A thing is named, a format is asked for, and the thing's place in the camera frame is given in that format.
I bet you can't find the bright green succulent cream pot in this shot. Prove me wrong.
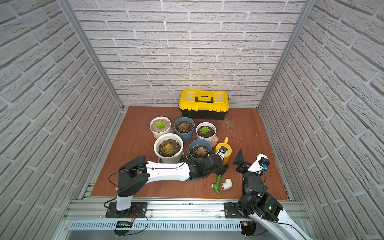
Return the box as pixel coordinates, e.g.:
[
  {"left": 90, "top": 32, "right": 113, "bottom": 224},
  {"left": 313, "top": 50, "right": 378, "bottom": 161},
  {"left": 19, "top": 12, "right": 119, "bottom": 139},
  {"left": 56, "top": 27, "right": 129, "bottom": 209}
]
[{"left": 156, "top": 120, "right": 167, "bottom": 130}]

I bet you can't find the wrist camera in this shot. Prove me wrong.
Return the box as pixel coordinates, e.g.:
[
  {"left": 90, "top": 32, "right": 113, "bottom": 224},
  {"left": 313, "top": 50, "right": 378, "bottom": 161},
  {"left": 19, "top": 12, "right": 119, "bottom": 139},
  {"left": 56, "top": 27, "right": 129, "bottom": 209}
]
[
  {"left": 216, "top": 145, "right": 229, "bottom": 161},
  {"left": 248, "top": 154, "right": 270, "bottom": 173}
]

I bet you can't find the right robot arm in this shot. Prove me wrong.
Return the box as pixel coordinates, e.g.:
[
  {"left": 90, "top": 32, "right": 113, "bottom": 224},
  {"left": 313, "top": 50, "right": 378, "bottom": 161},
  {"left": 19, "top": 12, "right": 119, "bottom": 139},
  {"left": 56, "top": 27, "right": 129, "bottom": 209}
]
[{"left": 233, "top": 150, "right": 311, "bottom": 240}]

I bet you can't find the yellow-green succulent large pot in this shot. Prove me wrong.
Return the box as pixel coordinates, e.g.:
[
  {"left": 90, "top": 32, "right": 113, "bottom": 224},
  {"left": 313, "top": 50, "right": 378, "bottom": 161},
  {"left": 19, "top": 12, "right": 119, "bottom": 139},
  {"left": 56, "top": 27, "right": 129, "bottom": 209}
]
[{"left": 159, "top": 143, "right": 175, "bottom": 157}]

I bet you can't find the small white ribbed pot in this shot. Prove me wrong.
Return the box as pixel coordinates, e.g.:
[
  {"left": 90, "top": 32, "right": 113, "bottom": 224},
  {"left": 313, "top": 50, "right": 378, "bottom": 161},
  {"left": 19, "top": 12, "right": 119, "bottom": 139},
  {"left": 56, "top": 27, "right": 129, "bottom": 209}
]
[{"left": 196, "top": 122, "right": 217, "bottom": 144}]

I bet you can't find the cream faceted pot clay soil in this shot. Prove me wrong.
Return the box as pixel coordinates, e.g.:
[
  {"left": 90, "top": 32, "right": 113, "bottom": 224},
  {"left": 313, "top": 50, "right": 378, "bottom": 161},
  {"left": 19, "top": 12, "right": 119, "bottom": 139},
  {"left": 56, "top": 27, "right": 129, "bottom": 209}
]
[{"left": 150, "top": 117, "right": 173, "bottom": 139}]

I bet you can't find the left small controller board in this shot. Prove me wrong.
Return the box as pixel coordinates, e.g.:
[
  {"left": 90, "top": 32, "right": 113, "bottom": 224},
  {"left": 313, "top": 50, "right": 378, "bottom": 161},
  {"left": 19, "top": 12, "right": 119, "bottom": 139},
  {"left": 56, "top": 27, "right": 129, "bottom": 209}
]
[{"left": 114, "top": 221, "right": 134, "bottom": 237}]

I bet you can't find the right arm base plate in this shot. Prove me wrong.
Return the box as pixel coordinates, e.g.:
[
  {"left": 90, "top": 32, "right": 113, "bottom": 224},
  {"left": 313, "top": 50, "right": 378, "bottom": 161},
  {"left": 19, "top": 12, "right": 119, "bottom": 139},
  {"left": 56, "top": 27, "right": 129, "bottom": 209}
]
[{"left": 224, "top": 202, "right": 249, "bottom": 219}]

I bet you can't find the peach saucer under small pot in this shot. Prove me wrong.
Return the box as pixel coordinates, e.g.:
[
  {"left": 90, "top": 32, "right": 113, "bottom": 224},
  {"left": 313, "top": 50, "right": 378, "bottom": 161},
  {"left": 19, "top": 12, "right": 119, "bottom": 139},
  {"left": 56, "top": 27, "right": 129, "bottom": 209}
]
[{"left": 209, "top": 135, "right": 218, "bottom": 148}]

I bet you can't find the pink-green succulent front blue pot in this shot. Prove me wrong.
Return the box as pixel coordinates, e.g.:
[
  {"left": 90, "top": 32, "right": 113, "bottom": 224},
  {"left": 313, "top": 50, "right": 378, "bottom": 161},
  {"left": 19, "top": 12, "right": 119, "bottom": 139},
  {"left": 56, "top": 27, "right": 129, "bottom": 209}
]
[{"left": 195, "top": 146, "right": 208, "bottom": 158}]

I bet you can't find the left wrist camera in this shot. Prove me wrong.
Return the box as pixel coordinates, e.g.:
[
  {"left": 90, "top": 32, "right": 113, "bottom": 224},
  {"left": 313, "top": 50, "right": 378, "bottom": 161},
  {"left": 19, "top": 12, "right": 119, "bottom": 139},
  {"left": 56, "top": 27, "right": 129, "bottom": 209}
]
[{"left": 216, "top": 145, "right": 229, "bottom": 161}]

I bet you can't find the green succulent small white pot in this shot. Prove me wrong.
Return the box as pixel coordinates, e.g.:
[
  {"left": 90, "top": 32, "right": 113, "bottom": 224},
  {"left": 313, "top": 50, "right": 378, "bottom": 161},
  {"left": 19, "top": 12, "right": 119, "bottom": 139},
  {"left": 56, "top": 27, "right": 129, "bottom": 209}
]
[{"left": 199, "top": 126, "right": 211, "bottom": 136}]

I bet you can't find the white pipe elbow fitting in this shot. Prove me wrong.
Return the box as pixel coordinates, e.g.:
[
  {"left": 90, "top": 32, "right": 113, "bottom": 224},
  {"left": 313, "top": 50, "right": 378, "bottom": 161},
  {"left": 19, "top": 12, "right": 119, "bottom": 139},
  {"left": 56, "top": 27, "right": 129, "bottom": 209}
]
[{"left": 222, "top": 179, "right": 233, "bottom": 191}]

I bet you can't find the yellow black toolbox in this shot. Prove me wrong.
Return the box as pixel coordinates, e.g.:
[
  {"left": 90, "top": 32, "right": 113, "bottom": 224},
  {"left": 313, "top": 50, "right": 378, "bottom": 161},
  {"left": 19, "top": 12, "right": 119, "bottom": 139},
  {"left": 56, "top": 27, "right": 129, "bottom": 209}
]
[{"left": 179, "top": 90, "right": 229, "bottom": 120}]

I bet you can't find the yellow watering can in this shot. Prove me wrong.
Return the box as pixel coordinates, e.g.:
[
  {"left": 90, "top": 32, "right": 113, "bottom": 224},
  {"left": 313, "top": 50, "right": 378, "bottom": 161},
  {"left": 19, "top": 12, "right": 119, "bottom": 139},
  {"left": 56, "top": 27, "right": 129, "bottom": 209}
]
[{"left": 216, "top": 137, "right": 232, "bottom": 165}]

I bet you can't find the green hose nozzle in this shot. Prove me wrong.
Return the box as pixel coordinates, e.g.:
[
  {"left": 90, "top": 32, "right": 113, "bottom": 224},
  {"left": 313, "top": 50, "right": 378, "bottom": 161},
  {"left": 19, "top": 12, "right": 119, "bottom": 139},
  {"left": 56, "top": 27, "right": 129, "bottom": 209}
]
[{"left": 212, "top": 175, "right": 222, "bottom": 195}]

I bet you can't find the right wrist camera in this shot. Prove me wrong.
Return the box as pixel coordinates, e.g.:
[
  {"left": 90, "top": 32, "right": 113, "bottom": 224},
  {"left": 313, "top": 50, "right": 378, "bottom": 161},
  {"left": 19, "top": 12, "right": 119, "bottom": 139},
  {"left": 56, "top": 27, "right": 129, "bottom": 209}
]
[{"left": 248, "top": 154, "right": 270, "bottom": 173}]

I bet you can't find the large white round pot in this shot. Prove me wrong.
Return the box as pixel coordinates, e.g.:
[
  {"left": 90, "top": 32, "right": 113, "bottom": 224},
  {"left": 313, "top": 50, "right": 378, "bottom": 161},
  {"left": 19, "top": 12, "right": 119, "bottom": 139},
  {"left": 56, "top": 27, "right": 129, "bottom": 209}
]
[{"left": 154, "top": 134, "right": 184, "bottom": 164}]

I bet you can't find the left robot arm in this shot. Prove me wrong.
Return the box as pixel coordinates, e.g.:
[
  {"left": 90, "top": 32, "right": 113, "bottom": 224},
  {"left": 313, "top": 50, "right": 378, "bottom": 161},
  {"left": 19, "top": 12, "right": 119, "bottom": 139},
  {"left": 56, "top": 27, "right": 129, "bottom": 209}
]
[{"left": 116, "top": 154, "right": 229, "bottom": 212}]

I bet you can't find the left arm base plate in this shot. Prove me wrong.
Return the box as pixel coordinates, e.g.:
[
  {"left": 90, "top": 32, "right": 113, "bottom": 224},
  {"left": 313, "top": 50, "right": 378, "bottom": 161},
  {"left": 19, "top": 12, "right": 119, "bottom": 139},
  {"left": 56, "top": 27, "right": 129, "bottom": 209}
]
[{"left": 105, "top": 201, "right": 148, "bottom": 218}]

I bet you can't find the blue-grey plant pot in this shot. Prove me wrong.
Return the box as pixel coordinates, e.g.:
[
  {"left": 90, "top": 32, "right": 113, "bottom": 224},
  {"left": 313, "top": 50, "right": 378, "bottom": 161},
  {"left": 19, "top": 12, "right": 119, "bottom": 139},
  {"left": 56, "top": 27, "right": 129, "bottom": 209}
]
[
  {"left": 189, "top": 139, "right": 212, "bottom": 159},
  {"left": 174, "top": 117, "right": 195, "bottom": 142}
]

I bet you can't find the reddish succulent back blue pot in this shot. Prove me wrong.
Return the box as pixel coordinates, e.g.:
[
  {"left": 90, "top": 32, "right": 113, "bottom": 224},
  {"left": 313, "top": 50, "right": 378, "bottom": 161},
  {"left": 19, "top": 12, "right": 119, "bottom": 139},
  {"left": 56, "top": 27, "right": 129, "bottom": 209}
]
[{"left": 177, "top": 121, "right": 194, "bottom": 133}]

